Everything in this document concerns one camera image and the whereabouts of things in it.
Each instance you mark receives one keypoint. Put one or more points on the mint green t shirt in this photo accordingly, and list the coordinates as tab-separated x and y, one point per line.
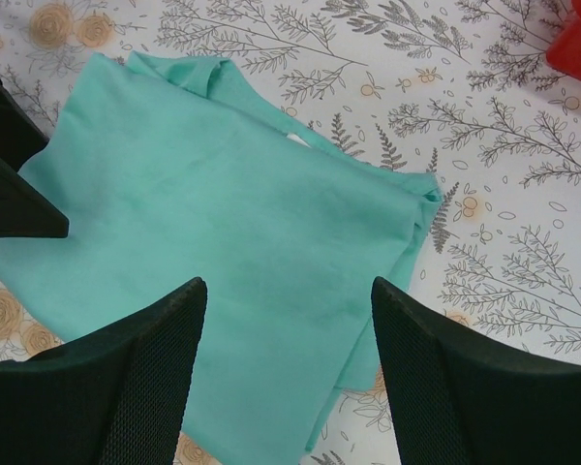
169	169

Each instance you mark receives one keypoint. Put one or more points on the red plastic tray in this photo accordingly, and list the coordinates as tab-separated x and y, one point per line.
564	54

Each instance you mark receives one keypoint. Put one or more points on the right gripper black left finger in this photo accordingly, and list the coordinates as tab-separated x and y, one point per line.
115	396

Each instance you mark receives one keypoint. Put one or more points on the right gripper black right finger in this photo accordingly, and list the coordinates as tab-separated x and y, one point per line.
459	397

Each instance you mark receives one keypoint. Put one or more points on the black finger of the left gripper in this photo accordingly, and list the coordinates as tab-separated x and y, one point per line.
20	138
24	212

